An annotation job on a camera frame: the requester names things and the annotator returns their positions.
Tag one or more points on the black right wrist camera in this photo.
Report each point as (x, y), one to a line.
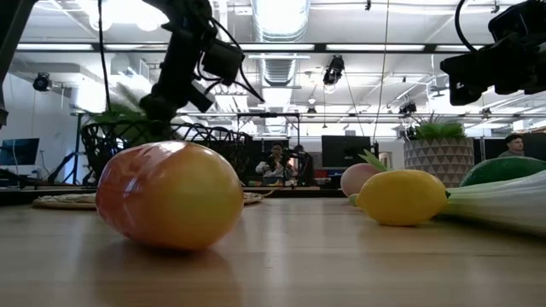
(516, 21)

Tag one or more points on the green plastic fruit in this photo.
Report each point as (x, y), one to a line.
(503, 170)

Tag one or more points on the orange yellow plastic mango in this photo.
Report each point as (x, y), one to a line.
(170, 196)

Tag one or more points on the white green plastic leek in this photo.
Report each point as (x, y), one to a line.
(503, 204)

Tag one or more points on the blue screen monitor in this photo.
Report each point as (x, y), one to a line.
(19, 151)

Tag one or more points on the white triangle patterned plant pot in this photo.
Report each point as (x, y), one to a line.
(439, 160)

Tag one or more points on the black tripod stand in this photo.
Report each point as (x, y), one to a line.
(78, 140)

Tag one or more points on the silver ventilation duct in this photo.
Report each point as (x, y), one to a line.
(279, 21)

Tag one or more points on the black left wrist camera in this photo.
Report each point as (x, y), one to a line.
(222, 61)

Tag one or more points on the black background rig frame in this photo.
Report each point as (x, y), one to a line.
(268, 114)

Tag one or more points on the black monitor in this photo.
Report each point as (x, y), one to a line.
(535, 147)
(345, 151)

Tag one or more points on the round woven straw mat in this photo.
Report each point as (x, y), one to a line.
(64, 201)

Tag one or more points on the green succulent plant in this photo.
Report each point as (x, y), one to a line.
(439, 130)

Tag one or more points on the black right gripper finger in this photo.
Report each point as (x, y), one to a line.
(458, 70)

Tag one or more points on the black overhead frame bar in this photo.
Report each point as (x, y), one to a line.
(320, 48)

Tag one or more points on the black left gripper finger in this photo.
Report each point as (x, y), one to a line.
(158, 131)

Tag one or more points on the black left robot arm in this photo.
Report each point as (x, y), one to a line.
(8, 25)

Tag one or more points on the black ceiling spotlight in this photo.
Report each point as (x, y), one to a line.
(334, 70)
(41, 82)
(408, 107)

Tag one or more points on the pink plastic peach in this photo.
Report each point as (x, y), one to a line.
(356, 179)

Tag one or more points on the yellow plastic lemon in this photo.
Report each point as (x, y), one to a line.
(401, 198)

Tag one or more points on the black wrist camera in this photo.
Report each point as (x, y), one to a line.
(516, 21)
(222, 61)

